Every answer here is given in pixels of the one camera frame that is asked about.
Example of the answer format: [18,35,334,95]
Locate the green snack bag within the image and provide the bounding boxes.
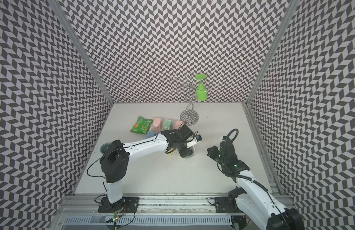
[130,116,153,134]

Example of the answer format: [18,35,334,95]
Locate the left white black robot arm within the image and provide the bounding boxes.
[99,125,202,204]

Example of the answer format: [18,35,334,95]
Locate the mint green pencil sharpener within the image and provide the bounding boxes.
[162,119,172,131]

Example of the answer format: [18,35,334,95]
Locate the metal wire cup rack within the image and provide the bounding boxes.
[173,76,200,126]

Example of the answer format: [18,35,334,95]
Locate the green plastic wine glass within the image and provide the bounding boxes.
[195,74,208,102]

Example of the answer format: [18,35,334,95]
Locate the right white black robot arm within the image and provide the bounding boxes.
[207,136,305,230]

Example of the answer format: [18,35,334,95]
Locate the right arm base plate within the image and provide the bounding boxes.
[214,196,244,215]

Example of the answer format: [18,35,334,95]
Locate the blue pencil sharpener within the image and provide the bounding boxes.
[145,131,156,139]

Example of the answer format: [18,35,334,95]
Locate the teal ceramic cup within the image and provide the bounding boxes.
[100,143,110,154]

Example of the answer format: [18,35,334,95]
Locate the aluminium front rail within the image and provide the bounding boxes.
[55,194,227,216]

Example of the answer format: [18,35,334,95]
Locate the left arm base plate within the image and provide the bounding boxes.
[98,197,140,213]

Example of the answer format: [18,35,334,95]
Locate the sage green pencil sharpener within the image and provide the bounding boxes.
[188,147,195,157]

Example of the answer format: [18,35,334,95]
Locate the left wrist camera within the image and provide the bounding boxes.
[187,135,202,148]

